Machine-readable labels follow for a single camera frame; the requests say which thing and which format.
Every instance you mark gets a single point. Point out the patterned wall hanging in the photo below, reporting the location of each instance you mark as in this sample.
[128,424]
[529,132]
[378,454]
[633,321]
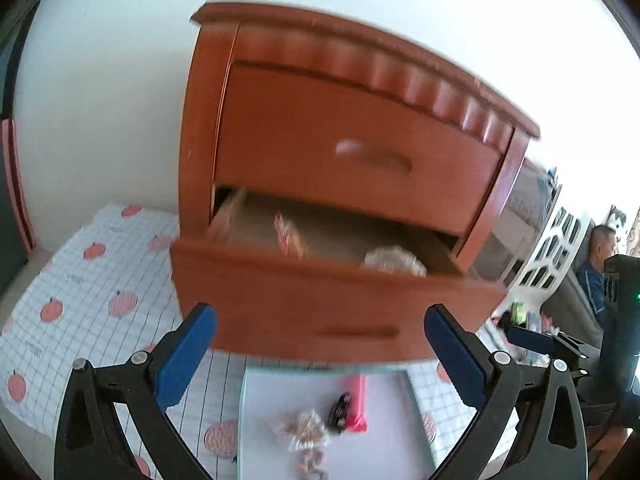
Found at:
[622,230]

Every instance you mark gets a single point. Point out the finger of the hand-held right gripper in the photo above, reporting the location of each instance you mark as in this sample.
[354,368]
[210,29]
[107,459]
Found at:
[530,339]

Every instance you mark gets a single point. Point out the small green box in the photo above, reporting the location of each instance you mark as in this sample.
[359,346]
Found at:
[519,312]

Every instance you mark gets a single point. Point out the black toy car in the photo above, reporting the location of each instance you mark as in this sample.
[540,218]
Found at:
[340,412]

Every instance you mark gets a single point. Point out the pink hair clip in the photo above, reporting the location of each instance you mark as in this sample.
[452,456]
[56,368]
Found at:
[356,405]

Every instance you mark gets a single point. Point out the wooden nightstand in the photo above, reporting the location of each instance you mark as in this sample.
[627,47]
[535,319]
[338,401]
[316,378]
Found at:
[210,110]

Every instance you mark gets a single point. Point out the yellow red snack packet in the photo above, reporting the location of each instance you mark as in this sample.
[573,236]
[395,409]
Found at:
[290,235]

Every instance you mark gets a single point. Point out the teal white cardboard tray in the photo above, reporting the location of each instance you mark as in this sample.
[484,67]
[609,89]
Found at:
[390,440]

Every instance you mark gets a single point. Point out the white cutout chair back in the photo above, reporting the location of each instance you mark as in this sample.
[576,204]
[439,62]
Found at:
[582,225]

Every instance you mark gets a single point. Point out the clear snack packet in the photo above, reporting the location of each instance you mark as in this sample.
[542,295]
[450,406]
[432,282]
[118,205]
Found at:
[302,430]

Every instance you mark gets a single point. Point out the pomegranate print checked tablecloth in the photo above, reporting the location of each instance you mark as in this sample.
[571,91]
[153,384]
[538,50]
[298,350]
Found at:
[75,280]

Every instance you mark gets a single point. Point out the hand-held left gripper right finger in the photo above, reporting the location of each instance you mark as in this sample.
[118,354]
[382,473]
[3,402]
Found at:
[457,357]

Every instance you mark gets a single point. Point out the pale booklets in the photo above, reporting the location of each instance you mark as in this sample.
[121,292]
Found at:
[530,195]

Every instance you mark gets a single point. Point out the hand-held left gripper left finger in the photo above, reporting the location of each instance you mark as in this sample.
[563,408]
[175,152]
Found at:
[185,355]

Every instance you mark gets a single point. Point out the blue cabinet with pink edge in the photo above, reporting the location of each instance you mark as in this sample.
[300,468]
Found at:
[10,185]

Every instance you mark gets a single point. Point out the grey sofa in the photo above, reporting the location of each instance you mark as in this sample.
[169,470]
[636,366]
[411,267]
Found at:
[570,310]

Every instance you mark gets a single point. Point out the small white shelf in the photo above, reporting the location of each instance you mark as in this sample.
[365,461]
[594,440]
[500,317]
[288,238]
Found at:
[500,260]

